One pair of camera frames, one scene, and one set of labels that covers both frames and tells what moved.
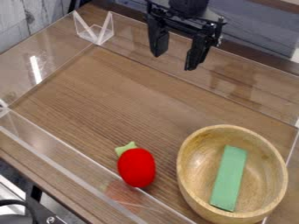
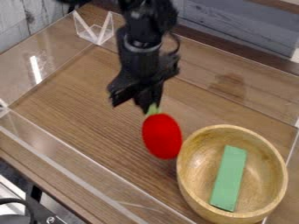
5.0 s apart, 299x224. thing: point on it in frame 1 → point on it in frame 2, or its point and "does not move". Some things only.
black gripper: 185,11 → 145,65
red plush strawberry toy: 135,164 → 161,134
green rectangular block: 228,178 does not move
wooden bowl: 231,174 does not move
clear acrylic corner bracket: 94,33 does not move
